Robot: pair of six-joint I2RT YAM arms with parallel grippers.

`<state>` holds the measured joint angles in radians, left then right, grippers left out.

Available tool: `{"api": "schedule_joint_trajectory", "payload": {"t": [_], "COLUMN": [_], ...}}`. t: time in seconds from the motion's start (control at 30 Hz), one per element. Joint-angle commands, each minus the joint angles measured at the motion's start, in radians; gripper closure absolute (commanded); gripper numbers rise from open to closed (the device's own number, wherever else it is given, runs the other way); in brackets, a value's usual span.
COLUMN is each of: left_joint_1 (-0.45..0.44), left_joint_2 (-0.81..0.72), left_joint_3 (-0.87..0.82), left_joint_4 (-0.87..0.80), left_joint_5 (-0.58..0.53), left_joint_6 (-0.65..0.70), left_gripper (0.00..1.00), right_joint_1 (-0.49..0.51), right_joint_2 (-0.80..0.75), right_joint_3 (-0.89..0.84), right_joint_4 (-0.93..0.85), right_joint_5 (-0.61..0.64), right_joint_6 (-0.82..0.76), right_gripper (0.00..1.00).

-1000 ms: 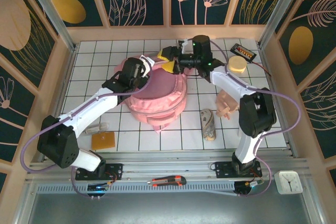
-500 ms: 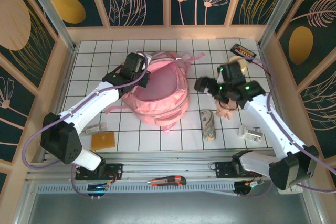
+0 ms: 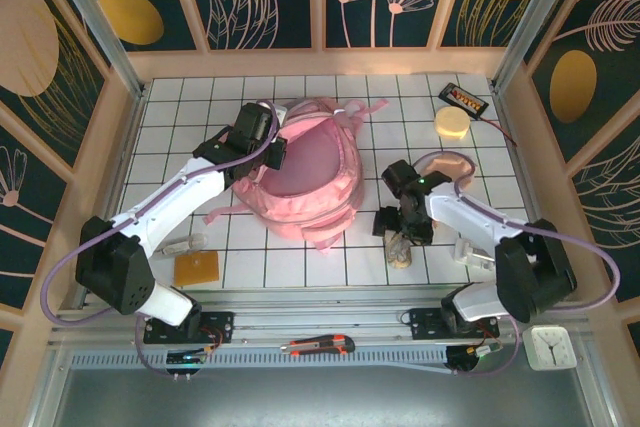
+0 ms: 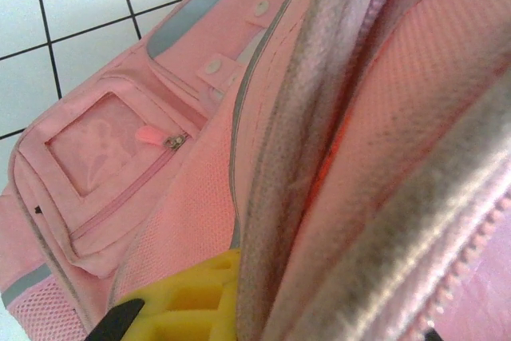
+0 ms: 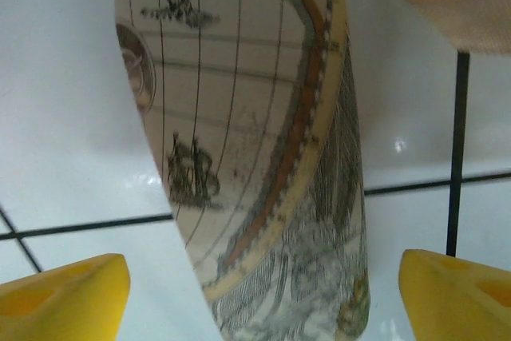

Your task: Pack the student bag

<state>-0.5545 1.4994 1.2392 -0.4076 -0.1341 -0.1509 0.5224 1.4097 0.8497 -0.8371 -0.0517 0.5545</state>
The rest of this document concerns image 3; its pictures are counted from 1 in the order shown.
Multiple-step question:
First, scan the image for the pink student backpack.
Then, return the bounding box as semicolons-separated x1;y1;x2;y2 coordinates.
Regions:
202;96;390;254

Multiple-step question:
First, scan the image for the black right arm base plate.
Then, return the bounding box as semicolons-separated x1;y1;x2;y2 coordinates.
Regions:
407;306;501;341

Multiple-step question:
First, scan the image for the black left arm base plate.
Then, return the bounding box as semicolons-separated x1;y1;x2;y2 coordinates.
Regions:
143;310;236;346

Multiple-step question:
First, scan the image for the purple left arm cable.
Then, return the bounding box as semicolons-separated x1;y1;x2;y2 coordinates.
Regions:
42;99;281;378

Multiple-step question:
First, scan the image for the orange black utility knife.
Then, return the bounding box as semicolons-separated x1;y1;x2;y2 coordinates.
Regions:
279;334;356;358

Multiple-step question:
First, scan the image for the black device with orange label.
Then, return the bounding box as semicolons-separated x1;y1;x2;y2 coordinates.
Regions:
437;82;490;118

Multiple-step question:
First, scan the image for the beige soft doll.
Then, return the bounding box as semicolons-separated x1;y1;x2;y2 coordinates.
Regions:
414;151;477;193

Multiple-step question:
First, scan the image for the black controller board with wires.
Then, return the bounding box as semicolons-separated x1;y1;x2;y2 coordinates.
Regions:
446;344;501;377
164;344;211;381

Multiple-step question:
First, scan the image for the aluminium mounting rail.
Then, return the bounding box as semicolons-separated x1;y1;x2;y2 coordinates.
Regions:
49;289;586;348

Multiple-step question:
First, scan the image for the white plastic clip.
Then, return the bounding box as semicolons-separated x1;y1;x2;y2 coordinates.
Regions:
453;238;499;271

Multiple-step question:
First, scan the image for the aluminium frame post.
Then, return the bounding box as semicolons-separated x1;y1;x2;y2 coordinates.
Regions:
489;0;584;93
38;0;149;101

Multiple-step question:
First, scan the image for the grey slotted cable duct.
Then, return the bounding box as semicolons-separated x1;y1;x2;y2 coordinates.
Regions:
69;346;454;376

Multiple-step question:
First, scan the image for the white square alarm clock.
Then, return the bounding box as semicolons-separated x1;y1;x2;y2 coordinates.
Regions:
522;325;579;372

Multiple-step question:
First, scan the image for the thin red cable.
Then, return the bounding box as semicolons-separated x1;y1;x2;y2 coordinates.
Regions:
479;114;519;146

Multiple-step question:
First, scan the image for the clear plastic tube case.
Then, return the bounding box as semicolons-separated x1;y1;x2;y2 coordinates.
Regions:
158;232;210;257

